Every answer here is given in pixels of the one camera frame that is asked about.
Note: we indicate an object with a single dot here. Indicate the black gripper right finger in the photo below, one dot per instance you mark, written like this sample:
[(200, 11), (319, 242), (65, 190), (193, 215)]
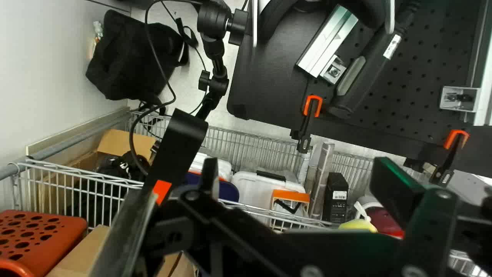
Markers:
[(394, 187)]

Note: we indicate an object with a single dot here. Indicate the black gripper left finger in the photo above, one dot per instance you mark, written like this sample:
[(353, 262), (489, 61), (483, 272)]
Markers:
[(177, 144)]

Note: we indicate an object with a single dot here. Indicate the open cardboard box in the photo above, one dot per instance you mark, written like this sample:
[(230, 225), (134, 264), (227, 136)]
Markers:
[(124, 144)]

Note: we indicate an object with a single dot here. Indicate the flat cardboard box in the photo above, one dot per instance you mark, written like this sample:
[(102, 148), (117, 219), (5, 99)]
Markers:
[(82, 256)]

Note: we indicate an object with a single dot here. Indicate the dark red container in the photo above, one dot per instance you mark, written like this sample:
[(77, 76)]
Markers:
[(386, 224)]

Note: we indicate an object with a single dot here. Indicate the yellow round object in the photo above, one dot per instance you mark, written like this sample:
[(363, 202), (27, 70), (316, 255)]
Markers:
[(357, 225)]

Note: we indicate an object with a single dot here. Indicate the black rectangular device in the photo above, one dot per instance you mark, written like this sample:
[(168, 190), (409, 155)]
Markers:
[(337, 198)]

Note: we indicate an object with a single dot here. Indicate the blue container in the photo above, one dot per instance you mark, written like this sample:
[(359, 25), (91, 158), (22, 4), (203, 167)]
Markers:
[(225, 192)]

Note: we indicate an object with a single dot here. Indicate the orange and black clamp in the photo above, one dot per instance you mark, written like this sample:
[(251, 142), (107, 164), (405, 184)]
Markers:
[(456, 138), (313, 105)]

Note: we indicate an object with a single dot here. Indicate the white container with orange label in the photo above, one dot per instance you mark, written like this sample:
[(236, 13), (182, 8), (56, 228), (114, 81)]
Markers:
[(256, 187)]

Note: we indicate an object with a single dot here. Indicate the black fabric bag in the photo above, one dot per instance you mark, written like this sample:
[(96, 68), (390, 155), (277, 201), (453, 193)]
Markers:
[(128, 56)]

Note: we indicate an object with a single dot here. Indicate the black perforated breadboard table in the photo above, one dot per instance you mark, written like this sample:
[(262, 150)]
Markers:
[(420, 67)]

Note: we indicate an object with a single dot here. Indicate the silver aluminium extrusion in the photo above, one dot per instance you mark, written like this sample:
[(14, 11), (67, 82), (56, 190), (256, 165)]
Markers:
[(485, 78), (328, 41)]

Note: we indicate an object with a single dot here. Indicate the red perforated plastic tray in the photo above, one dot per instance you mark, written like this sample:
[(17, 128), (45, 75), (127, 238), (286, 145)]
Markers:
[(36, 241)]

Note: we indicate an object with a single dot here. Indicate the black articulated camera stand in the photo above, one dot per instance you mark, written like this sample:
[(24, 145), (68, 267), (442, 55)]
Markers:
[(216, 52)]

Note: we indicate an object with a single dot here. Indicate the silver corner bracket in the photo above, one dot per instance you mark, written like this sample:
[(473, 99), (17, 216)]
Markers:
[(459, 99)]

